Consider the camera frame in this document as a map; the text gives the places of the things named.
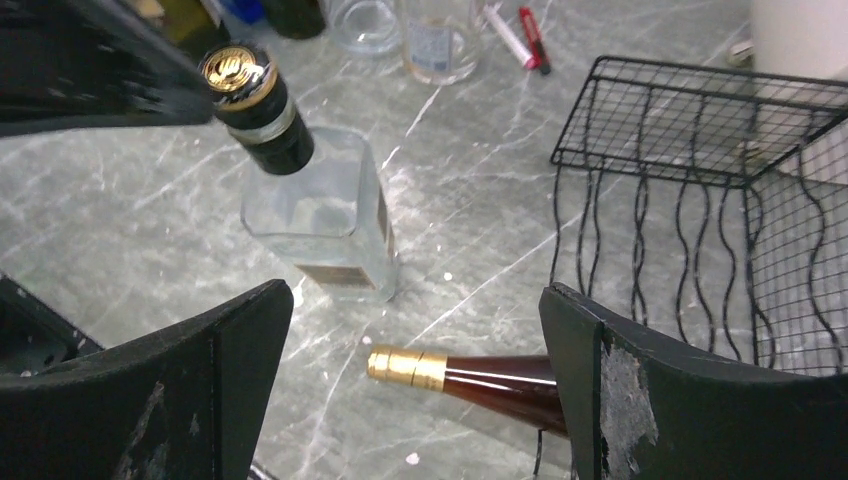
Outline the black gold capped clear bottle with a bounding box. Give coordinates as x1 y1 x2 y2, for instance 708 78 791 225
198 41 399 301

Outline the silver capped clear bottle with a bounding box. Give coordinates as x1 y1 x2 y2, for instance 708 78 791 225
325 0 401 56

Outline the white marker pen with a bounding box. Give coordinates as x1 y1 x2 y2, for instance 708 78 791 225
483 4 538 70

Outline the black wire wine rack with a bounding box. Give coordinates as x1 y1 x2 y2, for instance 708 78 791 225
546 55 847 378

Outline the blue labelled clear bottle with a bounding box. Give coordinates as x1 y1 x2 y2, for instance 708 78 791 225
219 0 266 25

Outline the red utility knife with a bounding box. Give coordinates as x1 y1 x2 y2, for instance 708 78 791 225
518 6 552 76

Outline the cream cylindrical appliance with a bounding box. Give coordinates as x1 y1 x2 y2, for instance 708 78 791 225
726 0 847 81

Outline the silver necked green wine bottle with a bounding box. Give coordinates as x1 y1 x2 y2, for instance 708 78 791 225
129 0 231 64

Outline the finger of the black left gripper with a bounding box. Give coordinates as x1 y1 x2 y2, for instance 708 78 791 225
1 1 213 137

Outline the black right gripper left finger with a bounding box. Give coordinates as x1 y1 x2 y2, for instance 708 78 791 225
0 278 295 480

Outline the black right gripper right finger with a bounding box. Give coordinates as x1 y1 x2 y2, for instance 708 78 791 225
539 283 847 479

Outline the gold capped amber wine bottle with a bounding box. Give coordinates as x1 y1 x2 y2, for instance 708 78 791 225
366 345 569 438

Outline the dark wine bottle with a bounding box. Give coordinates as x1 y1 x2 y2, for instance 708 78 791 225
260 0 326 40

